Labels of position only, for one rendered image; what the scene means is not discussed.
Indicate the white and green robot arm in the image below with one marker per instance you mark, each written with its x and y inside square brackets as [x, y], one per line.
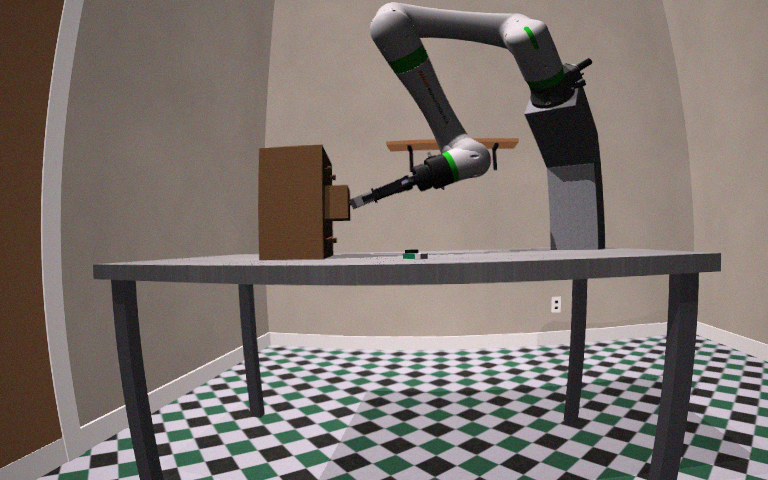
[551, 83]

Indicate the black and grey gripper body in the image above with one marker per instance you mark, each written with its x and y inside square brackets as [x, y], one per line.
[422, 177]

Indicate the small brown chest of drawers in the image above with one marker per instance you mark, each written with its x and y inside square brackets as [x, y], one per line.
[290, 203]

